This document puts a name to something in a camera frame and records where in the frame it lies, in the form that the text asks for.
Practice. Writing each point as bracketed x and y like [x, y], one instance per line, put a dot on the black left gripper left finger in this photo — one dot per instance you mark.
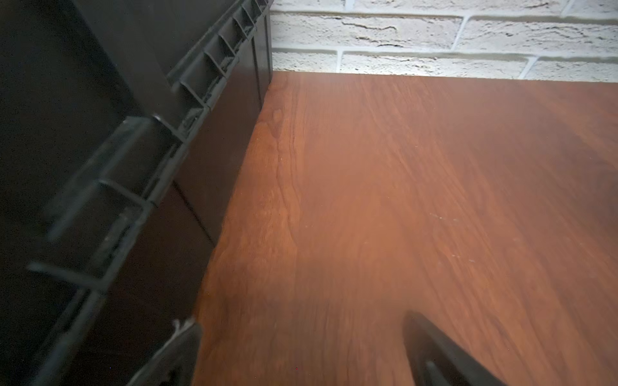
[175, 362]

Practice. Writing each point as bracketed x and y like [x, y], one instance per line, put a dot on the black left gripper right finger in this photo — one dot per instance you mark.
[435, 359]

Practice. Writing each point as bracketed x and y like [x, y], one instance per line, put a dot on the black plastic toolbox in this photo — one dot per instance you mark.
[124, 125]

